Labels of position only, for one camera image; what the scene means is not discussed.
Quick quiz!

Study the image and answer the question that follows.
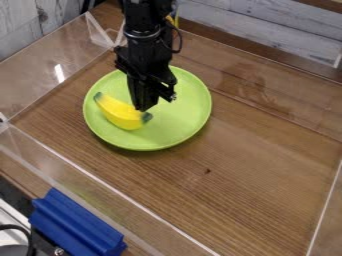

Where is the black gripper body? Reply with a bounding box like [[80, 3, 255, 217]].
[[114, 31, 178, 102]]

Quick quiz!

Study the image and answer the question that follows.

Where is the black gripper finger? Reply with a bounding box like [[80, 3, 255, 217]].
[[127, 74, 145, 111], [145, 83, 159, 110]]

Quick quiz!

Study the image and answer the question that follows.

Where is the yellow toy banana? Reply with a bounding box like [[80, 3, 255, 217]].
[[94, 92, 154, 130]]

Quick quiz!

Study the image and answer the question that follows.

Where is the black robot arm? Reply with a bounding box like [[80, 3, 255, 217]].
[[114, 0, 183, 112]]

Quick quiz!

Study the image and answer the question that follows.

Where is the green round plate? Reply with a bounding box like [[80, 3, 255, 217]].
[[83, 66, 213, 151]]

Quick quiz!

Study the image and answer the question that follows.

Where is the yellow labelled tin can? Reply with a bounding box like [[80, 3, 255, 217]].
[[167, 8, 179, 27]]

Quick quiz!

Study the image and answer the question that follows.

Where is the blue plastic clamp block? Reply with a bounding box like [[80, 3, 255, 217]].
[[30, 188, 127, 256]]

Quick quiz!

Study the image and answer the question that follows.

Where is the clear acrylic enclosure wall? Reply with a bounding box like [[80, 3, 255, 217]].
[[0, 5, 342, 256]]

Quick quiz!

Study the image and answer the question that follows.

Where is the black cable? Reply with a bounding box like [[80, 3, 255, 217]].
[[0, 223, 35, 256]]

